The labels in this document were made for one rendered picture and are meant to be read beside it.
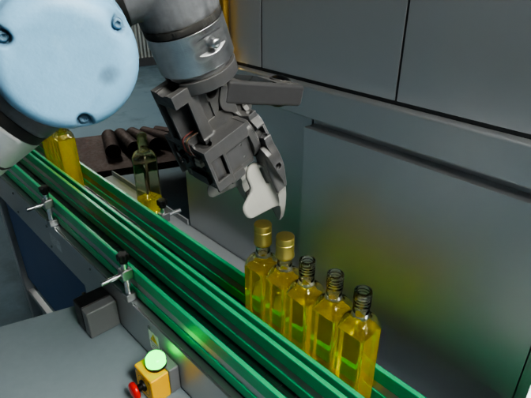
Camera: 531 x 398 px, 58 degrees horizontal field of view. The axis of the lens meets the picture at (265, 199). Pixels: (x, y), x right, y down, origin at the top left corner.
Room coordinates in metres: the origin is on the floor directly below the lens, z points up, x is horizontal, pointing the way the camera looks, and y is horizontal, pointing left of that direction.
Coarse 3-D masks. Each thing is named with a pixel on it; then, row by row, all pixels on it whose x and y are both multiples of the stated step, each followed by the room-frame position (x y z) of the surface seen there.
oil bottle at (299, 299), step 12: (288, 288) 0.67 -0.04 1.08; (300, 288) 0.66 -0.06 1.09; (312, 288) 0.66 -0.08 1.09; (288, 300) 0.67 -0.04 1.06; (300, 300) 0.65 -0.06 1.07; (312, 300) 0.65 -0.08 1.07; (288, 312) 0.67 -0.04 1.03; (300, 312) 0.65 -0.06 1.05; (288, 324) 0.67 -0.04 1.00; (300, 324) 0.65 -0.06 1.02; (288, 336) 0.67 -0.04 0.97; (300, 336) 0.64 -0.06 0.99; (300, 348) 0.64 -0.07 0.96
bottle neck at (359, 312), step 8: (360, 288) 0.60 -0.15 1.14; (368, 288) 0.60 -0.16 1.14; (360, 296) 0.58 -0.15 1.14; (368, 296) 0.58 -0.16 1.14; (352, 304) 0.60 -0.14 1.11; (360, 304) 0.58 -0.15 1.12; (368, 304) 0.58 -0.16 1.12; (352, 312) 0.59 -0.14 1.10; (360, 312) 0.58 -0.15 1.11; (368, 312) 0.58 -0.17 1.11
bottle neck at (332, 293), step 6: (330, 270) 0.64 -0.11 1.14; (336, 270) 0.65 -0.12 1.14; (330, 276) 0.63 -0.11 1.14; (336, 276) 0.65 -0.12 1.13; (342, 276) 0.63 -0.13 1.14; (330, 282) 0.63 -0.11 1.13; (336, 282) 0.62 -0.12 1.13; (342, 282) 0.63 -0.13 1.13; (330, 288) 0.63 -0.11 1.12; (336, 288) 0.62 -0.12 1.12; (342, 288) 0.63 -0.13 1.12; (330, 294) 0.63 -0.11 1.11; (336, 294) 0.62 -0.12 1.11; (330, 300) 0.62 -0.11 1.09; (336, 300) 0.62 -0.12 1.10
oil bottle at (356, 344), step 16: (352, 320) 0.58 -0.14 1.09; (368, 320) 0.58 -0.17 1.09; (336, 336) 0.59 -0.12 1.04; (352, 336) 0.57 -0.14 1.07; (368, 336) 0.56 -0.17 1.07; (336, 352) 0.59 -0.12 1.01; (352, 352) 0.57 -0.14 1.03; (368, 352) 0.57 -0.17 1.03; (336, 368) 0.59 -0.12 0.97; (352, 368) 0.56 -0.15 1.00; (368, 368) 0.57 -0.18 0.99; (352, 384) 0.56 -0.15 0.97; (368, 384) 0.58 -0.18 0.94
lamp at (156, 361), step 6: (150, 354) 0.73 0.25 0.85; (156, 354) 0.73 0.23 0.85; (162, 354) 0.74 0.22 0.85; (150, 360) 0.72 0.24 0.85; (156, 360) 0.72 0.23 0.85; (162, 360) 0.72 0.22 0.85; (150, 366) 0.71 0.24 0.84; (156, 366) 0.71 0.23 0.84; (162, 366) 0.72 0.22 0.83; (156, 372) 0.71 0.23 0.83
